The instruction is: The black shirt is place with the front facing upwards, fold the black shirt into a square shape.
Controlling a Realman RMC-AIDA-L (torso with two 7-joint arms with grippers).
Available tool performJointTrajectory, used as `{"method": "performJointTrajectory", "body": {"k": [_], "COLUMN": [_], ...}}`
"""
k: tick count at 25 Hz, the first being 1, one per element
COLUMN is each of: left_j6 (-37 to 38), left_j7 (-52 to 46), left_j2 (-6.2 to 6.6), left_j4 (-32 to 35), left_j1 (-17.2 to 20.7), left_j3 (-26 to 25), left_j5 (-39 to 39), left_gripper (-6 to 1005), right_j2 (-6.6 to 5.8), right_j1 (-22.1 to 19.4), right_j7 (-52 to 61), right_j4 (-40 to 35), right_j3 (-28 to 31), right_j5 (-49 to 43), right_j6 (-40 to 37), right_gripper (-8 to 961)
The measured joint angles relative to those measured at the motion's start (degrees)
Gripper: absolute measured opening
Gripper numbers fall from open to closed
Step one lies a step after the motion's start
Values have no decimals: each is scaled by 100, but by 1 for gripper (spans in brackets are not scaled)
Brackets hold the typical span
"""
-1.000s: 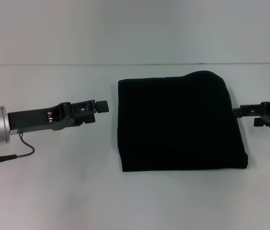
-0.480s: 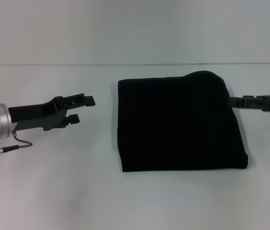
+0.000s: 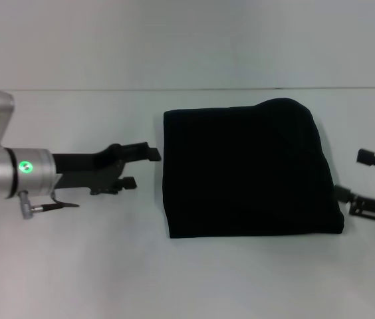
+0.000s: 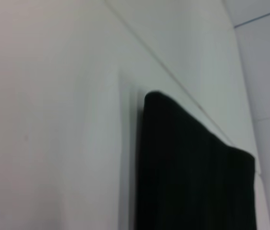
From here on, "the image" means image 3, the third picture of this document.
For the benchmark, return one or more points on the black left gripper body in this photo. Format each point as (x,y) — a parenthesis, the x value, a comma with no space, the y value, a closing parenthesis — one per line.
(84,169)

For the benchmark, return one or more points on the black shirt with FREE print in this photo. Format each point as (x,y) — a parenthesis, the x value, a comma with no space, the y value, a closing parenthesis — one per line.
(250,169)

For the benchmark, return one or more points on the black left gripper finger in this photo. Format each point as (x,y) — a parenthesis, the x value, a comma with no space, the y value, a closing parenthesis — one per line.
(124,184)
(141,153)

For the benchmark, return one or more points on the silver left connector plug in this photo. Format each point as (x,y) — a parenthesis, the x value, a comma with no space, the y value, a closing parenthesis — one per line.
(26,204)

